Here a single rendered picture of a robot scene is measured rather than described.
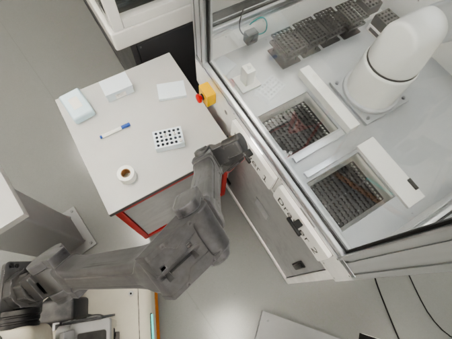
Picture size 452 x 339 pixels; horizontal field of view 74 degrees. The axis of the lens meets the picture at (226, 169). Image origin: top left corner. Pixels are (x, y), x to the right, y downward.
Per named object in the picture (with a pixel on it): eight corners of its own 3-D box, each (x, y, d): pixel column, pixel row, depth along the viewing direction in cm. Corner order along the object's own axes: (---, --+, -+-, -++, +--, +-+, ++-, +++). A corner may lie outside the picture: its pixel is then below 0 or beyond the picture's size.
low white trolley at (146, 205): (147, 244, 187) (108, 215, 117) (108, 165, 206) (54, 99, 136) (227, 198, 200) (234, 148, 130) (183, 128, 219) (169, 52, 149)
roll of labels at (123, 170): (123, 187, 121) (120, 183, 117) (116, 173, 123) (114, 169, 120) (139, 179, 123) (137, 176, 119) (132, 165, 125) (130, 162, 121)
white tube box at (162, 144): (157, 153, 128) (155, 148, 124) (153, 136, 131) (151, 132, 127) (185, 146, 129) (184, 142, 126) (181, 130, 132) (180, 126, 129)
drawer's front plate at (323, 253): (317, 261, 108) (329, 258, 97) (272, 195, 116) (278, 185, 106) (321, 259, 108) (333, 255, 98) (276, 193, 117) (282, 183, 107)
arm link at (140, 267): (150, 251, 35) (194, 313, 37) (207, 188, 45) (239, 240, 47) (19, 270, 61) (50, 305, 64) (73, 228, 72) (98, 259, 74)
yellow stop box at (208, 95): (206, 108, 128) (205, 98, 121) (197, 96, 130) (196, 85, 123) (216, 103, 129) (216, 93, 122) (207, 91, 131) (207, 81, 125)
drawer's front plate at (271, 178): (268, 190, 117) (274, 180, 107) (230, 134, 126) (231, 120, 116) (272, 187, 118) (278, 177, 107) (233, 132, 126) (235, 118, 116)
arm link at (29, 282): (15, 283, 62) (31, 302, 63) (40, 276, 57) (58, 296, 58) (50, 253, 69) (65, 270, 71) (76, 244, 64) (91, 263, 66)
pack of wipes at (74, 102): (97, 114, 133) (93, 109, 129) (77, 126, 131) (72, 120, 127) (81, 92, 138) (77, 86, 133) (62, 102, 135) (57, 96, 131)
